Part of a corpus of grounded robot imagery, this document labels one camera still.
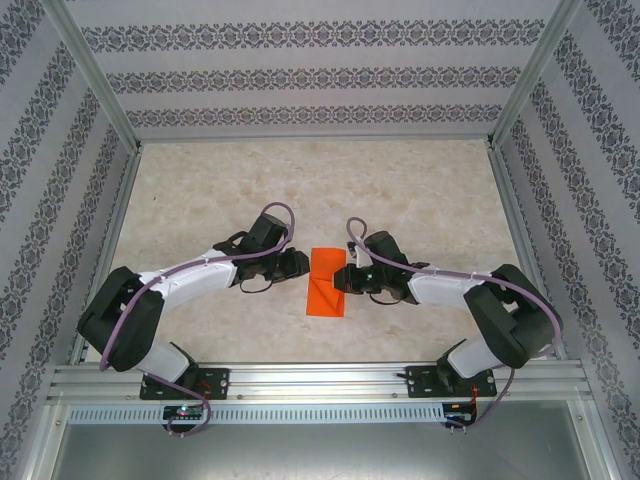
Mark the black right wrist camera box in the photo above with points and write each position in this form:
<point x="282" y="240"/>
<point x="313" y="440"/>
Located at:
<point x="382" y="245"/>

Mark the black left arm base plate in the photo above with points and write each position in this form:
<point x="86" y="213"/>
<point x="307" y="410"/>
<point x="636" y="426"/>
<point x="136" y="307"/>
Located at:
<point x="217" y="382"/>

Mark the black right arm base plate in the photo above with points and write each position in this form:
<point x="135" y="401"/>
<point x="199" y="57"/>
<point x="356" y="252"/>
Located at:
<point x="417" y="382"/>

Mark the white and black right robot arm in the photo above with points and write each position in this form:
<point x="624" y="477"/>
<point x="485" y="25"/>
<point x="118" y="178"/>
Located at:
<point x="510" y="320"/>

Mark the orange cloth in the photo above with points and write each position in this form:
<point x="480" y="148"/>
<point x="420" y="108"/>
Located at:
<point x="325" y="305"/>

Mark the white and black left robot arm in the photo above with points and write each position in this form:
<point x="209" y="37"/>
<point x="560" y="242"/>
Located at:
<point x="130" y="320"/>

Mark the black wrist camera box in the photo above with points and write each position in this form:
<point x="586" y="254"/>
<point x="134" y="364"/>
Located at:
<point x="382" y="245"/>
<point x="267" y="229"/>

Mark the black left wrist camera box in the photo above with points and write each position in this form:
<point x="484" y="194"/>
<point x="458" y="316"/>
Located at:
<point x="267" y="229"/>

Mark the grey metal panel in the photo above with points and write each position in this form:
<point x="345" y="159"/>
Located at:
<point x="320" y="455"/>

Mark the aluminium frame post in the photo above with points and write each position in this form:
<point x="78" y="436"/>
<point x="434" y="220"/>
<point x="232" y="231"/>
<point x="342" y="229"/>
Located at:
<point x="96" y="75"/>
<point x="531" y="75"/>

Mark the aluminium mounting rail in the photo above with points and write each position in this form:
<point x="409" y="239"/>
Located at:
<point x="320" y="382"/>

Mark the aluminium table side rail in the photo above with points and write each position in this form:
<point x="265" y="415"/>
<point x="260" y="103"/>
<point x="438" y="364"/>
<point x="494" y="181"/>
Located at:
<point x="112" y="240"/>
<point x="521" y="240"/>

